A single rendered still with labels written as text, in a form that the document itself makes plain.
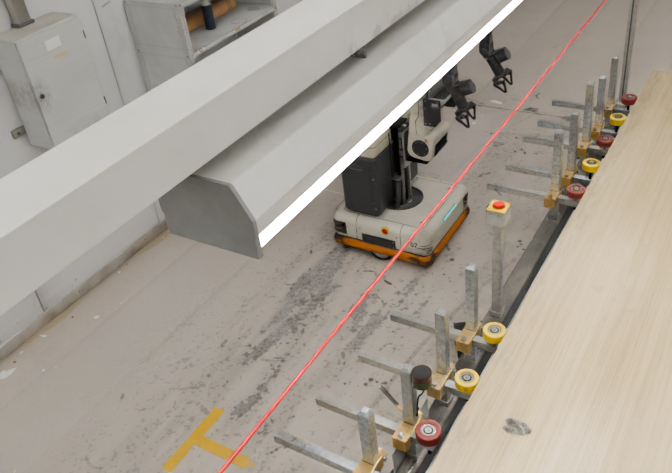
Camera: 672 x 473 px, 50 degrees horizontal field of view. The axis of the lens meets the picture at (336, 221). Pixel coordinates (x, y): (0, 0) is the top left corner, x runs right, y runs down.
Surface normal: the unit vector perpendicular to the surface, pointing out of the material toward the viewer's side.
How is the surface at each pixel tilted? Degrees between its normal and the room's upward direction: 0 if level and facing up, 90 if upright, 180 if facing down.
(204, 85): 0
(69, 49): 90
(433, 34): 61
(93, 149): 0
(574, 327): 0
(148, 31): 90
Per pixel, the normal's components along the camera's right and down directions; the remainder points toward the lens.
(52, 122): 0.85, 0.21
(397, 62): 0.69, -0.22
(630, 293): -0.11, -0.82
